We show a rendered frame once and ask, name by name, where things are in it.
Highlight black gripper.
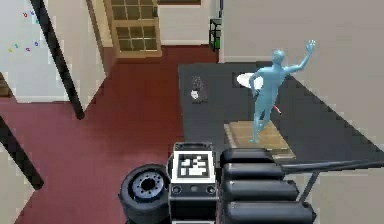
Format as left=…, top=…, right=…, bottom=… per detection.
left=118, top=163, right=172, bottom=224

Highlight light blue human statue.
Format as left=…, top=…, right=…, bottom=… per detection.
left=247, top=39, right=317, bottom=144

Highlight black table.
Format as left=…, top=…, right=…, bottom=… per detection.
left=177, top=61, right=384, bottom=205

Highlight white plate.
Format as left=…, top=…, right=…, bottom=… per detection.
left=236, top=72, right=264, bottom=90

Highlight black fridge handle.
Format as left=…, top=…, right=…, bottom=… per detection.
left=29, top=0, right=86, bottom=121
left=0, top=114, right=45, bottom=191

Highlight black shelf with green item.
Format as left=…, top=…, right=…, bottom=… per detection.
left=208, top=17, right=223, bottom=52

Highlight white fridge with magnets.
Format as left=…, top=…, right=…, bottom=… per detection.
left=0, top=0, right=107, bottom=111

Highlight wooden statue base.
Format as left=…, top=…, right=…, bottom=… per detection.
left=223, top=120, right=297, bottom=160

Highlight wooden glass pane door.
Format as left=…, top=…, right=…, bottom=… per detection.
left=103, top=0, right=163, bottom=60

